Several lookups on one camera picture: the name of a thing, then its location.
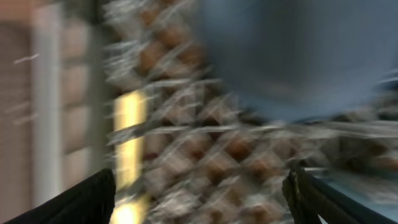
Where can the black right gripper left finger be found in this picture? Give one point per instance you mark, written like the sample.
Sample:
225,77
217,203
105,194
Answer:
89,202

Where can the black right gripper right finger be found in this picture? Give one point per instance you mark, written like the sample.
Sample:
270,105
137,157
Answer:
312,200

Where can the light blue bowl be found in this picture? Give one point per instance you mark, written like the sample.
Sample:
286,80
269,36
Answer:
370,197

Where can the dark blue plate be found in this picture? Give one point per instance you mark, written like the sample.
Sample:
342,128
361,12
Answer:
293,60

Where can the grey dishwasher rack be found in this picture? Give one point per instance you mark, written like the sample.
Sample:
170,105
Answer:
207,157

